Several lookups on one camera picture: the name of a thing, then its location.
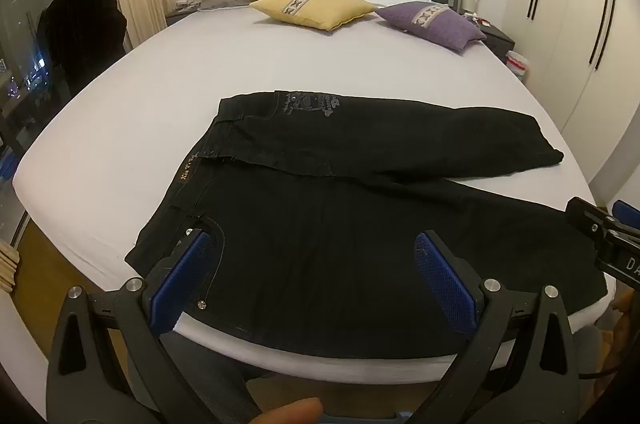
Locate person's left hand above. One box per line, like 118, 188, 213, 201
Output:
247, 397, 325, 424

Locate yellow cushion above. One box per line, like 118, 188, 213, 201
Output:
248, 0, 377, 33

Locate black garment on chair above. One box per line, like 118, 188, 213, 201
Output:
36, 0, 128, 84

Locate white bed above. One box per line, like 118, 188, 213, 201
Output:
12, 0, 611, 387

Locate white wardrobe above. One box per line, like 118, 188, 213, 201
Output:
502, 0, 640, 199

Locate purple cushion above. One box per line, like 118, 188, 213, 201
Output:
375, 1, 487, 53

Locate black pants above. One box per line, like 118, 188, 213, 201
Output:
124, 90, 608, 361

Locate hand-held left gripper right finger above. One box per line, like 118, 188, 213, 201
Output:
414, 231, 583, 424

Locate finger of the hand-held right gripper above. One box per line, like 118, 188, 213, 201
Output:
566, 197, 617, 245
611, 200, 640, 229

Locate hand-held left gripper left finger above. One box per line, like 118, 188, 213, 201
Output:
47, 229, 221, 424

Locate dark nightstand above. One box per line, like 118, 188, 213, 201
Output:
482, 25, 517, 64

